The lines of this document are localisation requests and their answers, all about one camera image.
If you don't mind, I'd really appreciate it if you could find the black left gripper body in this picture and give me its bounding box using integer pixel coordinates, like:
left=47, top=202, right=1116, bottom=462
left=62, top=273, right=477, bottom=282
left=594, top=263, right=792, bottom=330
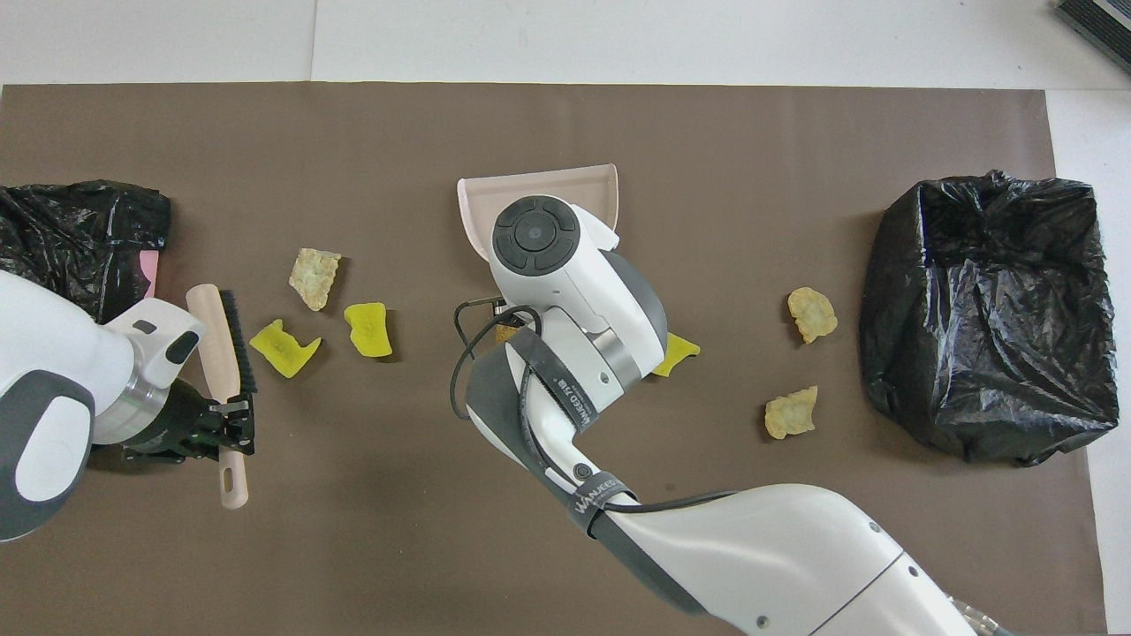
left=122, top=378, right=222, bottom=466

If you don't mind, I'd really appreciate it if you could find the beige brush with black bristles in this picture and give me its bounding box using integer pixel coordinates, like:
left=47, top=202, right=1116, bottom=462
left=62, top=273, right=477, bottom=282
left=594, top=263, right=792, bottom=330
left=185, top=284, right=259, bottom=511

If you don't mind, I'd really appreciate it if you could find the yellow sponge piece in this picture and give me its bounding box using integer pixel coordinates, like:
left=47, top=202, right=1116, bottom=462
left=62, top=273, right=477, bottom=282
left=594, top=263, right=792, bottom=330
left=249, top=319, right=323, bottom=379
left=344, top=302, right=394, bottom=359

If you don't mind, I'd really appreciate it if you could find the pale beige sponge chunk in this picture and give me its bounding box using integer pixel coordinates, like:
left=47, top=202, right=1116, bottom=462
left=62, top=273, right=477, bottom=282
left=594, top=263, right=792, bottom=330
left=786, top=287, right=839, bottom=345
left=763, top=386, right=820, bottom=441
left=289, top=248, right=343, bottom=313

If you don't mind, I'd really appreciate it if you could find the beige plastic dustpan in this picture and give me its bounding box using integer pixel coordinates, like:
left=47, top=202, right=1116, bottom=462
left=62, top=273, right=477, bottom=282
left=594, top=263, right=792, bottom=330
left=457, top=163, right=619, bottom=263

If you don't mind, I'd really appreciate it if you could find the small yellow sponge wedge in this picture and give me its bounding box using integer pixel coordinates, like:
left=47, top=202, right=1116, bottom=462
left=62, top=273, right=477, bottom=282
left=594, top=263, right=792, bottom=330
left=652, top=331, right=702, bottom=378

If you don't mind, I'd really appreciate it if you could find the black plastic trash bag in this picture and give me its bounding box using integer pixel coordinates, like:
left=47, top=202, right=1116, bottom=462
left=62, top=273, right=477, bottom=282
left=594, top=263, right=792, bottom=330
left=859, top=170, right=1120, bottom=467
left=0, top=180, right=171, bottom=328

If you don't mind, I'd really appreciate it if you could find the brown table mat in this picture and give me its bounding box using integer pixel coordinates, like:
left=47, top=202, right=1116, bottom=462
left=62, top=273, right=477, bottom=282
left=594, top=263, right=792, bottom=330
left=0, top=82, right=1110, bottom=636

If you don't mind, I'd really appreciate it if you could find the dark ribbed device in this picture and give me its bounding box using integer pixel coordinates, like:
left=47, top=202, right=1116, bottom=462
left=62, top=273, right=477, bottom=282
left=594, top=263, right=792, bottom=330
left=1056, top=0, right=1131, bottom=74

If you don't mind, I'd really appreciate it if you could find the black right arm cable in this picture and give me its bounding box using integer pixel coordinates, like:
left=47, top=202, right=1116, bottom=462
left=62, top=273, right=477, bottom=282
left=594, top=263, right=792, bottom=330
left=450, top=299, right=743, bottom=518

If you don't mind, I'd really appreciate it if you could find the black velcro cable strap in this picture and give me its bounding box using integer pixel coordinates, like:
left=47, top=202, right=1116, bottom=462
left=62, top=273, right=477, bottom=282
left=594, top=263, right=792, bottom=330
left=564, top=481, right=639, bottom=537
left=506, top=327, right=603, bottom=434

